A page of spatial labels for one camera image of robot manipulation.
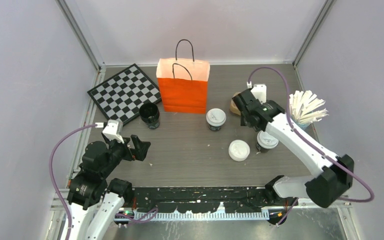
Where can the white lid stack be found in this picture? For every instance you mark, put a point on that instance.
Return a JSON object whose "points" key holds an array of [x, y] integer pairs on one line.
{"points": [[239, 150]]}

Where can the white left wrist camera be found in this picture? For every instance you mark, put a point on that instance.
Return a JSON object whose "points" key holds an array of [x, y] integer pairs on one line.
{"points": [[111, 130]]}

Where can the orange paper bag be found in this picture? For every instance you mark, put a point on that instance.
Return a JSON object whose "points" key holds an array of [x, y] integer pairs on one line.
{"points": [[183, 82]]}

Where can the cardboard cup carrier tray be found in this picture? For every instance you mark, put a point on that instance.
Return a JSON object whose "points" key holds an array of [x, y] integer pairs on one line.
{"points": [[233, 107]]}

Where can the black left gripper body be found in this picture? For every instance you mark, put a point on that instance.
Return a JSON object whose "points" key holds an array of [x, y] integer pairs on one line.
{"points": [[118, 150]]}

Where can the dark translucent coffee cup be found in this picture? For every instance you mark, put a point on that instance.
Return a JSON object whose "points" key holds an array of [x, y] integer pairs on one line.
{"points": [[214, 128]]}

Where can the white plastic cup lid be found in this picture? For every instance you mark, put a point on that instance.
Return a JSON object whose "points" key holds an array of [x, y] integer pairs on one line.
{"points": [[216, 117]]}

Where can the blue cup holder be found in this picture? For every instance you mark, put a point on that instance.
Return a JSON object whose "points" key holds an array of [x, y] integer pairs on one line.
{"points": [[304, 125]]}

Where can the black cup stack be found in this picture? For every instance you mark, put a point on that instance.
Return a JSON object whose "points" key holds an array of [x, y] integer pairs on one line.
{"points": [[150, 115]]}

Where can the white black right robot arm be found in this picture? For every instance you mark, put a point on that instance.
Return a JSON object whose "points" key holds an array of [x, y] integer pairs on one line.
{"points": [[330, 174]]}

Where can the black white chessboard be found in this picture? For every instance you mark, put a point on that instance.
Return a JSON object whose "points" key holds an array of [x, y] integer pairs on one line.
{"points": [[121, 96]]}

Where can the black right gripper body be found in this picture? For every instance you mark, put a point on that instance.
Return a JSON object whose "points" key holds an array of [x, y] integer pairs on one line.
{"points": [[244, 120]]}

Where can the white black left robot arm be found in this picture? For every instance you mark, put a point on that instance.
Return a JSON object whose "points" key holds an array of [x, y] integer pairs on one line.
{"points": [[92, 201]]}

